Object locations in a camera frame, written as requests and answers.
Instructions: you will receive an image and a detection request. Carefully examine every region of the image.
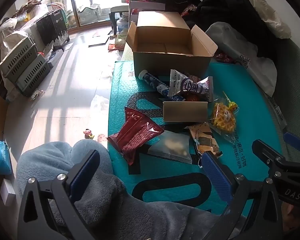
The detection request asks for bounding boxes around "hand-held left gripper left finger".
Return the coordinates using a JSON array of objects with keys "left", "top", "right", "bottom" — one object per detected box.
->
[{"left": 17, "top": 149, "right": 100, "bottom": 240}]

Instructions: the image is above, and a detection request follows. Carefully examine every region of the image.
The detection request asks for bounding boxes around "red white printed packet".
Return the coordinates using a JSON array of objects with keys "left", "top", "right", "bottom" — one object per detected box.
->
[{"left": 216, "top": 52, "right": 235, "bottom": 65}]

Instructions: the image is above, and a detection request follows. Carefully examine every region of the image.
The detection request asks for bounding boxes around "white printed plastic bag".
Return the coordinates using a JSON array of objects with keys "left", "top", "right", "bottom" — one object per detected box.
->
[{"left": 204, "top": 22, "right": 278, "bottom": 98}]

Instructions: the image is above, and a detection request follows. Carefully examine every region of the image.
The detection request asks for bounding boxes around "yellow lollipop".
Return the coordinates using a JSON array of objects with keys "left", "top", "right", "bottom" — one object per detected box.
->
[{"left": 223, "top": 91, "right": 239, "bottom": 112}]

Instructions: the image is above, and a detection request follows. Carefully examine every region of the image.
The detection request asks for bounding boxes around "silver purple snack packet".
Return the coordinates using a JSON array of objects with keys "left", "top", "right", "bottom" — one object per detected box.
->
[{"left": 167, "top": 69, "right": 214, "bottom": 102}]

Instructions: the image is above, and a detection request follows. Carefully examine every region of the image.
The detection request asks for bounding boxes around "small red snack packet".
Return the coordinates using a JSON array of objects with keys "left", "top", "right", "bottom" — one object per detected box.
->
[{"left": 184, "top": 93, "right": 200, "bottom": 102}]

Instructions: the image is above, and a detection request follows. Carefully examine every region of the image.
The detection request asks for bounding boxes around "clear waffle packet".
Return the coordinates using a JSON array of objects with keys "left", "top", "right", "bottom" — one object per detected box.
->
[{"left": 208, "top": 100, "right": 238, "bottom": 144}]

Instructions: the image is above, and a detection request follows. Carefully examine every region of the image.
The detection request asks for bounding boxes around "small gold carton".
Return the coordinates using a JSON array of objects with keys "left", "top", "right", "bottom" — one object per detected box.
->
[{"left": 163, "top": 101, "right": 208, "bottom": 122}]

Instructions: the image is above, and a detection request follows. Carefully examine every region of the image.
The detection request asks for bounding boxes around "blue fleece blanket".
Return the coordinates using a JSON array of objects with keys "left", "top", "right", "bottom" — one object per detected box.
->
[{"left": 16, "top": 139, "right": 228, "bottom": 240}]

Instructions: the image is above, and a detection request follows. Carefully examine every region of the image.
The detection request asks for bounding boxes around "orange brown snack packet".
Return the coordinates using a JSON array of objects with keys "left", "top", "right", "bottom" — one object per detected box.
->
[{"left": 184, "top": 122, "right": 223, "bottom": 158}]

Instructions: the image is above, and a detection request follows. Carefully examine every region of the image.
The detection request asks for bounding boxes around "small toy figure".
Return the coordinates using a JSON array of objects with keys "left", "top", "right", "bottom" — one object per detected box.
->
[{"left": 83, "top": 128, "right": 95, "bottom": 140}]

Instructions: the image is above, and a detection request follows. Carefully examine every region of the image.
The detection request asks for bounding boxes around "green quilted sofa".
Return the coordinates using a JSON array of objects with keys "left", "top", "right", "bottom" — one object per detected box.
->
[{"left": 264, "top": 36, "right": 300, "bottom": 155}]

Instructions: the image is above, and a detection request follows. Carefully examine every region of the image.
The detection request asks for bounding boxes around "small white box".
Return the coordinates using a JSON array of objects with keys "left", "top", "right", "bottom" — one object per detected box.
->
[{"left": 1, "top": 178, "right": 17, "bottom": 206}]

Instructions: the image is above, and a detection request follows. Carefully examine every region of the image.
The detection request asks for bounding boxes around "green stool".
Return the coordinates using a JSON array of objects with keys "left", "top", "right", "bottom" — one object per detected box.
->
[{"left": 109, "top": 4, "right": 129, "bottom": 35}]

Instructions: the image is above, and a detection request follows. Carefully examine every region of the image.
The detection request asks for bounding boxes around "blue tablet tube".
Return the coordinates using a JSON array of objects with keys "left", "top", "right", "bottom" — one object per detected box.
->
[{"left": 138, "top": 69, "right": 184, "bottom": 101}]

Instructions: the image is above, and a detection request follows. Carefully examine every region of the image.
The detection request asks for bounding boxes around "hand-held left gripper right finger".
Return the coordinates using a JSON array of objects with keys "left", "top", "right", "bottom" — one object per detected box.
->
[{"left": 201, "top": 152, "right": 283, "bottom": 240}]

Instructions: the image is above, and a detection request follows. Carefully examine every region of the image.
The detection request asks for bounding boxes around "clear plastic strip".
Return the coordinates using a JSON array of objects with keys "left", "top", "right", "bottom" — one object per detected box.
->
[{"left": 264, "top": 92, "right": 288, "bottom": 131}]

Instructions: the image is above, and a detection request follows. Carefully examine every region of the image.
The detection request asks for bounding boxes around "dark red snack packet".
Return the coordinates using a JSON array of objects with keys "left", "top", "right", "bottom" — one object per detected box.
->
[{"left": 107, "top": 107, "right": 165, "bottom": 166}]

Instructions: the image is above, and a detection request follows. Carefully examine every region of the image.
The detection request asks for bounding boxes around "flat cardboard sheet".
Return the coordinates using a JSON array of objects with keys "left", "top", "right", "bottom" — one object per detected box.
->
[{"left": 88, "top": 36, "right": 111, "bottom": 47}]

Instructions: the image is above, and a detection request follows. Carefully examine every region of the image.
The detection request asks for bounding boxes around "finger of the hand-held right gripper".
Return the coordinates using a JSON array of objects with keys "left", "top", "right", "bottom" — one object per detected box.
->
[
  {"left": 283, "top": 131, "right": 300, "bottom": 155},
  {"left": 252, "top": 139, "right": 300, "bottom": 180}
]

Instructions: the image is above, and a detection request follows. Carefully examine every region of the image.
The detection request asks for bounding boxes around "translucent white snack packet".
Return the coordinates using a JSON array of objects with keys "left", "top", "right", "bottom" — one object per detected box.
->
[{"left": 147, "top": 130, "right": 193, "bottom": 165}]

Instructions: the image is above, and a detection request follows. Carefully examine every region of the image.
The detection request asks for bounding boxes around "teal bubble mailer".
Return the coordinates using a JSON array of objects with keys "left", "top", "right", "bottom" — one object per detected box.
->
[{"left": 107, "top": 59, "right": 283, "bottom": 218}]

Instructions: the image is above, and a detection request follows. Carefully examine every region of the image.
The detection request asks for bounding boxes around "white plastic jar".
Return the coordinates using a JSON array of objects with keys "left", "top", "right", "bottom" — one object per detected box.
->
[{"left": 116, "top": 12, "right": 130, "bottom": 35}]

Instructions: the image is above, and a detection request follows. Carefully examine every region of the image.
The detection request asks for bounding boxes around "cream garment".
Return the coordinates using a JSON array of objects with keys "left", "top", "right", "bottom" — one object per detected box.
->
[{"left": 225, "top": 0, "right": 292, "bottom": 39}]

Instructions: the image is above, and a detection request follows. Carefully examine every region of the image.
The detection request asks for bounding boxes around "black plastic crate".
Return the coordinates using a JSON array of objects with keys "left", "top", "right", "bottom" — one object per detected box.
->
[{"left": 36, "top": 8, "right": 70, "bottom": 50}]

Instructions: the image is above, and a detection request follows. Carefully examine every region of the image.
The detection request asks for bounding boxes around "person's right hand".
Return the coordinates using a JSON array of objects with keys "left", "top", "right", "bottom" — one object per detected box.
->
[{"left": 281, "top": 201, "right": 300, "bottom": 240}]

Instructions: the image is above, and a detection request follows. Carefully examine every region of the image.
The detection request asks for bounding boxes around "crumpled white plastic bag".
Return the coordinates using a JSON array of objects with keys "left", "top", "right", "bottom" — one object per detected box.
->
[{"left": 90, "top": 94, "right": 110, "bottom": 116}]

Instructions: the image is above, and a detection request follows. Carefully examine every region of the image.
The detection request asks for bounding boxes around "white plastic bags pile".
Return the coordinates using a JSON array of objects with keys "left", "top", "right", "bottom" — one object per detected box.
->
[{"left": 0, "top": 17, "right": 28, "bottom": 55}]

